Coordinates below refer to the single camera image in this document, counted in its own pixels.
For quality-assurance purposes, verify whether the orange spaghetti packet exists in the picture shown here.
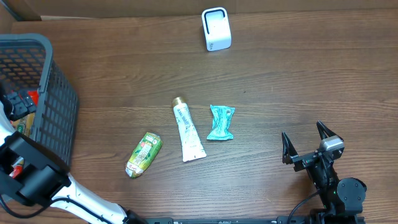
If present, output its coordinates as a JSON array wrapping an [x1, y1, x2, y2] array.
[[9, 90, 39, 179]]

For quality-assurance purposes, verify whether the white tube gold cap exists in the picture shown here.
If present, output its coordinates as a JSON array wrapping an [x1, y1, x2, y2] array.
[[172, 97, 207, 162]]

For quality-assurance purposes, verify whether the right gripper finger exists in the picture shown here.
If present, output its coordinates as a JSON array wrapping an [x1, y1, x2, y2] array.
[[281, 132, 298, 164], [317, 120, 343, 141]]

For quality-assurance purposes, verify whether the green snack pouch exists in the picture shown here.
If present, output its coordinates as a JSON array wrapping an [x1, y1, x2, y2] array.
[[125, 132, 163, 179]]

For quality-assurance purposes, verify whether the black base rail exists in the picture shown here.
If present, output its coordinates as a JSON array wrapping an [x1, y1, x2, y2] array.
[[145, 216, 366, 224]]

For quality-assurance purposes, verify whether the teal wipes packet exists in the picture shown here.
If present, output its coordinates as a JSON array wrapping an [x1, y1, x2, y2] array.
[[207, 105, 235, 141]]

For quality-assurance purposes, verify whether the grey plastic mesh basket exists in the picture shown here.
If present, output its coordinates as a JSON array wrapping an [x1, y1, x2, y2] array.
[[1, 34, 79, 165]]

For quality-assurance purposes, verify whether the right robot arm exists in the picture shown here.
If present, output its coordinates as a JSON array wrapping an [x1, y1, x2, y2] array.
[[277, 121, 367, 223]]

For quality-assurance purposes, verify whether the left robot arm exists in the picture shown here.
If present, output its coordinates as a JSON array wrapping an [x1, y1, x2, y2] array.
[[1, 90, 145, 223]]

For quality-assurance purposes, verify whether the white barcode scanner stand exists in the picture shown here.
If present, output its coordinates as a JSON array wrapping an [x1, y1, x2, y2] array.
[[201, 7, 232, 52]]

